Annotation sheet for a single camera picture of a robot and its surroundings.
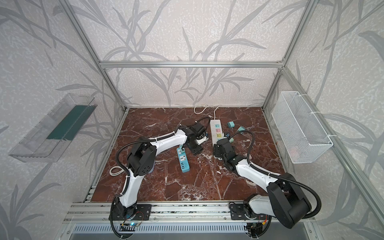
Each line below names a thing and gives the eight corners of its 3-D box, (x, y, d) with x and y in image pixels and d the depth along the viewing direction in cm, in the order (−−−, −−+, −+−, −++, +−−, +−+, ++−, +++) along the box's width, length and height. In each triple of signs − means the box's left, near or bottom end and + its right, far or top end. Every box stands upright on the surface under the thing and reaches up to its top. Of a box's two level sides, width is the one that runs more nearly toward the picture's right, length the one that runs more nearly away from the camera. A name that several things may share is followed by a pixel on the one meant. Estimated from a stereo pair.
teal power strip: (182, 173, 89) (181, 171, 86) (177, 151, 98) (176, 148, 95) (191, 170, 90) (190, 168, 87) (185, 149, 99) (184, 146, 96)
